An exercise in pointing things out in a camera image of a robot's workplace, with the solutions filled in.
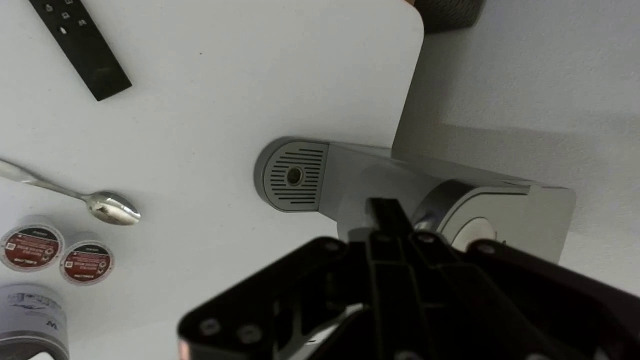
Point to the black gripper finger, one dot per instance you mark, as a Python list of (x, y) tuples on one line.
[(402, 329)]

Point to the dark patterned armchair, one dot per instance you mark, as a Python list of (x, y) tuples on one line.
[(448, 15)]

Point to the white travel mug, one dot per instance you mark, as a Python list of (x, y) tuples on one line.
[(33, 322)]

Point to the grey Keurig coffee maker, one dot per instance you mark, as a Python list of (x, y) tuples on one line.
[(522, 128)]

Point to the black remote control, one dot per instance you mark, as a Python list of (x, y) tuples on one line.
[(82, 43)]

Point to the metal spoon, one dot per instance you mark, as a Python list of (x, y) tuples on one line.
[(103, 205)]

